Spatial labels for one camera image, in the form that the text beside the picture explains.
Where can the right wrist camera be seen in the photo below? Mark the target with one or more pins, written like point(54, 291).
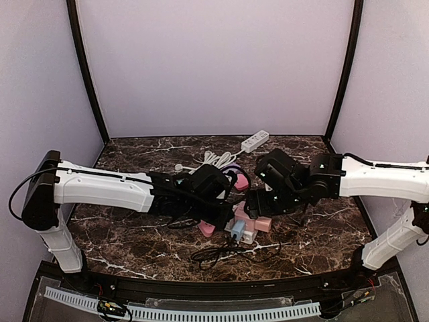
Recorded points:
point(275, 170)

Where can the light blue charger plug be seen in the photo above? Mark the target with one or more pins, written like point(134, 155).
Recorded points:
point(237, 230)

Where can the pink triangular power strip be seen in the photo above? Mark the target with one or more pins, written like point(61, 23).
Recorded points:
point(206, 229)

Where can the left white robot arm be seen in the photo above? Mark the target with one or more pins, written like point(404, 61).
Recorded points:
point(57, 182)

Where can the black frame left post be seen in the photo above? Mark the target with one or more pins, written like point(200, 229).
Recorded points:
point(85, 70)

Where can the pink charger plug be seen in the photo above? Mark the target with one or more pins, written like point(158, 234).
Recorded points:
point(242, 183)

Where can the black frame post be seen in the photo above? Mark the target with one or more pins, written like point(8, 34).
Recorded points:
point(85, 70)
point(346, 70)

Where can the white slotted cable duct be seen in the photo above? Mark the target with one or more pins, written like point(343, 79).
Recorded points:
point(183, 311)

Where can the pink white cube adapter cluster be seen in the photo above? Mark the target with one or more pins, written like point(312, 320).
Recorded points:
point(253, 226)

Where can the purple power strip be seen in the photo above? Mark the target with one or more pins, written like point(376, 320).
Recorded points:
point(231, 167)

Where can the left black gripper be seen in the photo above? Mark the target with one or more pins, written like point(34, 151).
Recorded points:
point(218, 212)

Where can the white power strip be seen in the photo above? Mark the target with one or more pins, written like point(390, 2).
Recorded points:
point(255, 141)

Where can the black frame right post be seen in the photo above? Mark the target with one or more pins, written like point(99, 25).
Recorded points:
point(346, 70)

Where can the small circuit board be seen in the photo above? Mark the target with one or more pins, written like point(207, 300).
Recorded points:
point(110, 308)

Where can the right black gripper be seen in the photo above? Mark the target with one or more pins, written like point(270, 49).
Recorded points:
point(253, 206)

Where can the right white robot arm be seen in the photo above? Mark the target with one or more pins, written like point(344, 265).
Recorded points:
point(331, 176)

